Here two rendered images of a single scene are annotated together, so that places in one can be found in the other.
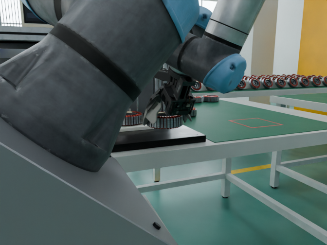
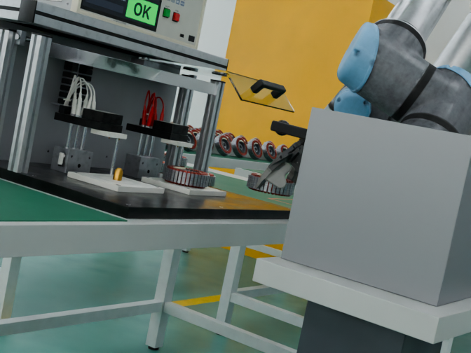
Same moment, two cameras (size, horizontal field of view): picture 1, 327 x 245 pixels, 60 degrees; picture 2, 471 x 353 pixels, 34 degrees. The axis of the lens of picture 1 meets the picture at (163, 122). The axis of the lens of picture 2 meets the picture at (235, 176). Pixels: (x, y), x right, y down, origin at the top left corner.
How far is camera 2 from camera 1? 1.26 m
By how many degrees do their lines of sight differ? 35
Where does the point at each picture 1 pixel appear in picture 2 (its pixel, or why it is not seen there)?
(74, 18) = (448, 116)
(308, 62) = (235, 111)
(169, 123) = (289, 189)
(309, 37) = (242, 63)
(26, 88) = not seen: hidden behind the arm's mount
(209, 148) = not seen: hidden behind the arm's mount
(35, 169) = not seen: outside the picture
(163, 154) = (278, 227)
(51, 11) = (399, 97)
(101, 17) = (462, 120)
